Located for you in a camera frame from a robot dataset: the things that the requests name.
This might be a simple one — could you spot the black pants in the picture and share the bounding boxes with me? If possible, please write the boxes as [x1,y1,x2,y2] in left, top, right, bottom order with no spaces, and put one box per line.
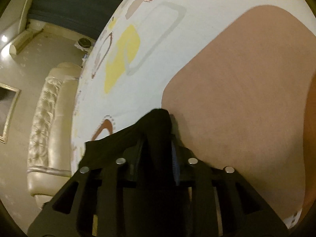
[79,109,192,236]

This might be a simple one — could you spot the cream tufted leather headboard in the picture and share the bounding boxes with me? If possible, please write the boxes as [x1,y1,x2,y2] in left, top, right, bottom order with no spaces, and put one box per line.
[27,62,81,209]

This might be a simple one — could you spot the white patterned bed sheet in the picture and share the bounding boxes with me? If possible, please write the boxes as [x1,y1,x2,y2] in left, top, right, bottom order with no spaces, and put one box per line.
[71,0,315,229]

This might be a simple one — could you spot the dark teal curtain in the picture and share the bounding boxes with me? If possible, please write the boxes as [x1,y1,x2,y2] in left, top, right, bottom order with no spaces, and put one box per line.
[28,0,123,40]

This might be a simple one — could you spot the gold framed wall picture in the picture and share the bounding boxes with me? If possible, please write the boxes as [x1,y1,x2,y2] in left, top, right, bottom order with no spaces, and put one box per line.
[1,83,20,144]

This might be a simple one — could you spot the white wall air conditioner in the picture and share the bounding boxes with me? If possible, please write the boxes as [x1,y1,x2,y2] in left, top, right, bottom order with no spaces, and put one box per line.
[9,28,43,56]

